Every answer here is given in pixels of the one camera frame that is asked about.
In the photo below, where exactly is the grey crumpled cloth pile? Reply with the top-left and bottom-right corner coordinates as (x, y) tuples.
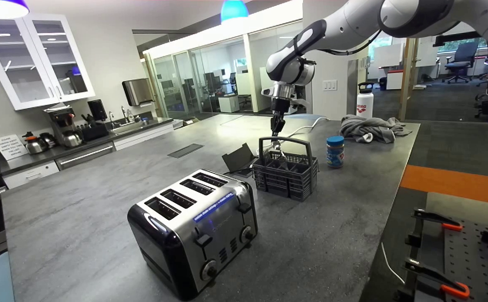
(341, 115), (411, 146)

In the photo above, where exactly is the wooden post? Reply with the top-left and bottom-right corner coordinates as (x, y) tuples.
(398, 36), (418, 123)

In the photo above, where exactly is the blue office chair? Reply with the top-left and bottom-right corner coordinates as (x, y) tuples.
(443, 39), (480, 86)

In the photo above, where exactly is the black plastic cutlery basket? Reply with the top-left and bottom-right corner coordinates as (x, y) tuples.
(252, 136), (319, 202)

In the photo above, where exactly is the black clamp orange handle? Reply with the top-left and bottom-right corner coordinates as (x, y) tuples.
(404, 207), (466, 249)
(398, 257), (473, 302)

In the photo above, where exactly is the white filing cabinet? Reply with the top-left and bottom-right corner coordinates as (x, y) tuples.
(217, 96), (240, 116)

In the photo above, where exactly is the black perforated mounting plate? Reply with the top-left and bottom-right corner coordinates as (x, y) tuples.
(416, 220), (488, 302)

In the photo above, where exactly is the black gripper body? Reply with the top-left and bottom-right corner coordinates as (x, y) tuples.
(269, 83), (297, 120)

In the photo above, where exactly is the small open black case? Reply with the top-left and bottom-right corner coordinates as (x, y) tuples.
(222, 141), (257, 175)

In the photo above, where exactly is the blue pendant lamp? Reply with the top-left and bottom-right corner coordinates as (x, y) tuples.
(220, 0), (250, 24)

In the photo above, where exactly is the white purple pendant lamp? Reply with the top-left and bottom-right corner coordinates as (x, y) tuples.
(0, 0), (32, 22)

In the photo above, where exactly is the black table vent grille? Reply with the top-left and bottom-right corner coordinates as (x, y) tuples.
(166, 143), (205, 160)

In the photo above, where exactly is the black silver coffee maker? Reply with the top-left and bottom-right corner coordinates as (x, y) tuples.
(42, 103), (86, 150)

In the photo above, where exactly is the orange floor mat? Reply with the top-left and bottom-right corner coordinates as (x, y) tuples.
(399, 165), (488, 209)

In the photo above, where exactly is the white bottle red label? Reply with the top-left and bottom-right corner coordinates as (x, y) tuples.
(356, 83), (376, 121)

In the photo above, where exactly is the steel paper towel dispenser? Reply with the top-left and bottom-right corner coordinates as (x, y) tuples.
(121, 78), (156, 110)

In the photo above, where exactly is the black countertop appliance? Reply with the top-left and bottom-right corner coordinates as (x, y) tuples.
(86, 98), (109, 123)

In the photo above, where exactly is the peanut butter jar blue lid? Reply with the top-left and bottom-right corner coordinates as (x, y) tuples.
(326, 135), (347, 170)

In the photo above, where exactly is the silver metal spoon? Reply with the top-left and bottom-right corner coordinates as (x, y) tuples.
(269, 135), (287, 163)

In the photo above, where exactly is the white cable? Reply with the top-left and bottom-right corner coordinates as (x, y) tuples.
(379, 240), (408, 286)

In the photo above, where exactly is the white printed paper sign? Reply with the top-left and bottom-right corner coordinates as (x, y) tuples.
(0, 133), (30, 162)

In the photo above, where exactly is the white glass-door wall cabinet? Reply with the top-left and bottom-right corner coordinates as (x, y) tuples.
(0, 14), (97, 113)

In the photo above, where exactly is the silver four-slot toaster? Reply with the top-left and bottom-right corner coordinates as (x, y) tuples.
(126, 168), (260, 301)

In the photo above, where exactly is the kitchen counter with drawers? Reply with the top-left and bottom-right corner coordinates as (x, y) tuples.
(0, 116), (176, 190)

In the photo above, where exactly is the steel coffee carafe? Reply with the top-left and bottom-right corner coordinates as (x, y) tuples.
(22, 130), (57, 157)

